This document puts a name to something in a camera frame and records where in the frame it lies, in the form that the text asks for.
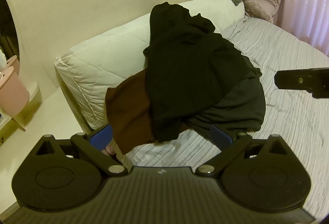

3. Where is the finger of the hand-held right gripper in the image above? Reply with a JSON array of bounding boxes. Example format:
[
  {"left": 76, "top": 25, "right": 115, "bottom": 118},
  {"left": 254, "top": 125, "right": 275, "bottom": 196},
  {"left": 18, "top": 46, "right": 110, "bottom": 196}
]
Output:
[{"left": 274, "top": 68, "right": 329, "bottom": 99}]

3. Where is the pink waste bin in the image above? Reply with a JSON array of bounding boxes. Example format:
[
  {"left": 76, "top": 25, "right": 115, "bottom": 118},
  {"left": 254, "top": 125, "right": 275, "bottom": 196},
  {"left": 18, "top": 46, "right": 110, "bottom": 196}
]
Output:
[{"left": 0, "top": 55, "right": 30, "bottom": 116}]

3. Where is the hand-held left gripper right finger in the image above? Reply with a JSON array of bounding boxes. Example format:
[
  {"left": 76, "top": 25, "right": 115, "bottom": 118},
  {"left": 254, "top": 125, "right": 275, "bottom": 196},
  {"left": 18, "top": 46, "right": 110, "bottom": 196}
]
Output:
[{"left": 195, "top": 124, "right": 290, "bottom": 176}]

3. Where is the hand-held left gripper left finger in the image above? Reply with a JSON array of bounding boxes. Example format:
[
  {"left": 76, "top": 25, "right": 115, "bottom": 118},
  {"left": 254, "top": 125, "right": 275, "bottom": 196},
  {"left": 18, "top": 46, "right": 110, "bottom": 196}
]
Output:
[{"left": 35, "top": 123, "right": 128, "bottom": 176}]

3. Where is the striped white bed cover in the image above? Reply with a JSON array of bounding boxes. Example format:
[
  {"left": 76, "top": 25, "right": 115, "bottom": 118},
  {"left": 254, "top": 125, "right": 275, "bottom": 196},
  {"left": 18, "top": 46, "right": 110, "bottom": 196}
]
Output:
[{"left": 126, "top": 17, "right": 329, "bottom": 217}]

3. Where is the dark grey garment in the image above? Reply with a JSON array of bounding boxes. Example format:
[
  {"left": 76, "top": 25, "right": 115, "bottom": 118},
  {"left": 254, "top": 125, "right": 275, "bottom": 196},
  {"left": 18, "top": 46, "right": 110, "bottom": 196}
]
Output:
[{"left": 180, "top": 65, "right": 266, "bottom": 137}]

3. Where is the black garment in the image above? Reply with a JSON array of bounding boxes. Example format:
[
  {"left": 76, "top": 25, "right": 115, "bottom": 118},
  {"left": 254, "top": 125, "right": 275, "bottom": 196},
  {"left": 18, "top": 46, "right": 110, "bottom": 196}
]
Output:
[{"left": 142, "top": 1, "right": 263, "bottom": 143}]

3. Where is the brown garment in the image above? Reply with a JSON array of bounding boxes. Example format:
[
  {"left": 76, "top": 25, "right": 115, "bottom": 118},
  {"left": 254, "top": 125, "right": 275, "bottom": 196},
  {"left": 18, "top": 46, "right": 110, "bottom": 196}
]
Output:
[{"left": 105, "top": 70, "right": 157, "bottom": 156}]

